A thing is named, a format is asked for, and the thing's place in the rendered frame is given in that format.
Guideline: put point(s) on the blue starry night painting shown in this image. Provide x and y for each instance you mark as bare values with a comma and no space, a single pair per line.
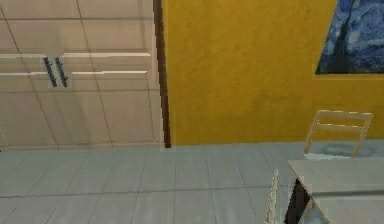
356,40

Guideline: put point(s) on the pale wooden chair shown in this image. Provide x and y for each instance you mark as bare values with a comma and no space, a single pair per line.
272,200
336,133

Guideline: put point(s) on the pale table with dark legs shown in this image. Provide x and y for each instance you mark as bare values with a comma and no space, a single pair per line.
343,186

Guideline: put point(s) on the beige room door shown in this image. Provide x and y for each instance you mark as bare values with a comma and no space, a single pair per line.
100,106

